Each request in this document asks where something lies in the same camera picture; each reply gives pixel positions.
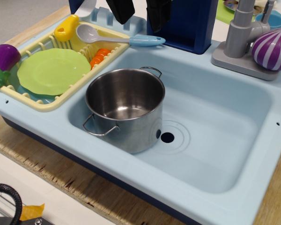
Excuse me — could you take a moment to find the black cable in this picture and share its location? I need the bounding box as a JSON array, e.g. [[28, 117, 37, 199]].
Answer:
[[0, 183, 23, 225]]

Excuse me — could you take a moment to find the grey toy faucet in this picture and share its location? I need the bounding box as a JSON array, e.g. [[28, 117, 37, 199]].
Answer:
[[211, 0, 278, 81]]

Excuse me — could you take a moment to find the grey spoon with blue handle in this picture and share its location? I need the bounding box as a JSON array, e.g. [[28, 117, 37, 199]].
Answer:
[[76, 24, 166, 47]]

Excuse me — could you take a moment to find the light blue toy sink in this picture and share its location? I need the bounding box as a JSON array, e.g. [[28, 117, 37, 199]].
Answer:
[[0, 6, 281, 225]]

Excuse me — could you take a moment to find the stainless steel pot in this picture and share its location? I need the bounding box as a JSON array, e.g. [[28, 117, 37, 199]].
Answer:
[[82, 67, 165, 154]]

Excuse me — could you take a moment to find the purple toy eggplant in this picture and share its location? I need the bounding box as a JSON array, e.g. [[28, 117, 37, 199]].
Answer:
[[0, 44, 21, 88]]

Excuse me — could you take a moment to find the wooden base board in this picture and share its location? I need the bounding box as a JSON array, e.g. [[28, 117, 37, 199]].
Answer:
[[0, 5, 281, 225]]

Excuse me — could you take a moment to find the green cutting board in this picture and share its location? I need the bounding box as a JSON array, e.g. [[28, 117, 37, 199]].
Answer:
[[216, 0, 235, 24]]

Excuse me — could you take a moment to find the orange toy carrot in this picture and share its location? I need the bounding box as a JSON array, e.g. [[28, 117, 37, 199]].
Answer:
[[90, 48, 111, 69]]

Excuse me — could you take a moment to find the light green plastic plate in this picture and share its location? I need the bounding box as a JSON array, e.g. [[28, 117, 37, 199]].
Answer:
[[17, 48, 91, 96]]

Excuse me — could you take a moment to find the purple striped toy onion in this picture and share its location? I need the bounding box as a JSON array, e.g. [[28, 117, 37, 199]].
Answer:
[[251, 28, 281, 71]]

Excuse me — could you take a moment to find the dark blue plastic box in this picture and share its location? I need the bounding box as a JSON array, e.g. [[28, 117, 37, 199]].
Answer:
[[83, 0, 218, 54]]

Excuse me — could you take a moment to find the yellow tape piece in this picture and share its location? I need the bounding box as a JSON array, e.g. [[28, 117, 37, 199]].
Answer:
[[20, 203, 45, 221]]

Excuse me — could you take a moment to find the light blue plastic cup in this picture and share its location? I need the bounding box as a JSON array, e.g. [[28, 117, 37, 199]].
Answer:
[[261, 10, 281, 30]]

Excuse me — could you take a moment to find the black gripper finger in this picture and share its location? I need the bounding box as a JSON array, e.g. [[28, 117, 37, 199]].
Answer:
[[106, 0, 135, 24], [146, 0, 172, 32]]

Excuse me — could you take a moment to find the cream yellow dish rack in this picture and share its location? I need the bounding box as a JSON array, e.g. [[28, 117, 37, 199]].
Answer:
[[0, 30, 130, 112]]

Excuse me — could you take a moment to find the yellow toy utensil handle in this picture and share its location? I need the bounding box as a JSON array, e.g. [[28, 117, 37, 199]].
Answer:
[[54, 15, 79, 49]]

